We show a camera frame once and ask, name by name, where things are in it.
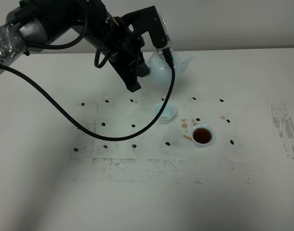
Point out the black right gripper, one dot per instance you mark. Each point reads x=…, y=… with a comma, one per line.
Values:
x=124, y=54

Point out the pale blue porcelain teapot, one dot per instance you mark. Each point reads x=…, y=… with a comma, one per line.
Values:
x=159, y=71

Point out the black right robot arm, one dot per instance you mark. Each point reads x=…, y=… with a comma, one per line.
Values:
x=37, y=25

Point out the pale blue far teacup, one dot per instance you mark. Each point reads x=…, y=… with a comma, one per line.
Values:
x=167, y=114

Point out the pale blue teacup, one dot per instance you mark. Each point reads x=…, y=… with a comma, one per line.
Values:
x=167, y=114
x=202, y=135

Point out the pale blue near teacup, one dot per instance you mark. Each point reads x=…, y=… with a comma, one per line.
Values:
x=202, y=135

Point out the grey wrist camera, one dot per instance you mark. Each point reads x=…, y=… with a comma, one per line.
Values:
x=148, y=20

